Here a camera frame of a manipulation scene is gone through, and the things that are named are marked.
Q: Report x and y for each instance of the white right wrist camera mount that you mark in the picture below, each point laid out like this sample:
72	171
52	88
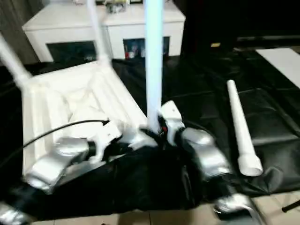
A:
172	114

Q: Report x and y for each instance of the black and white bundle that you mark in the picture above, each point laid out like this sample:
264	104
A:
116	7

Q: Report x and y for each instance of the white cabinet with glass doors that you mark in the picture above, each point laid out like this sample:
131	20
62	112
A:
70	25

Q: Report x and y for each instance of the small yellow label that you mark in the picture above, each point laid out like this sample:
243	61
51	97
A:
215	44

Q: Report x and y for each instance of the black mat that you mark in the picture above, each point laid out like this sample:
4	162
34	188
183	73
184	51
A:
199	82

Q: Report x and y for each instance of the white plastic bottle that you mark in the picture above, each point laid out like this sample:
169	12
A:
134	52

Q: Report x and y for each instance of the white plastic table leg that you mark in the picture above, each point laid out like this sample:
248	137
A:
153	58
98	30
241	126
14	61

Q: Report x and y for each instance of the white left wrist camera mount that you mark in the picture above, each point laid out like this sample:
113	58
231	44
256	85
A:
107	136

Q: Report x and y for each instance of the grey-green curtain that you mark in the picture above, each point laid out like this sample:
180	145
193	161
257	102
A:
14	18

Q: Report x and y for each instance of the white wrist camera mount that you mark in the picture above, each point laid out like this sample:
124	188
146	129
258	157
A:
107	136
172	114

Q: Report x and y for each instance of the white plastic table top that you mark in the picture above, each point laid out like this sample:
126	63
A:
58	93

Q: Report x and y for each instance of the flat white board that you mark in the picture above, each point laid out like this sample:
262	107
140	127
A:
279	63

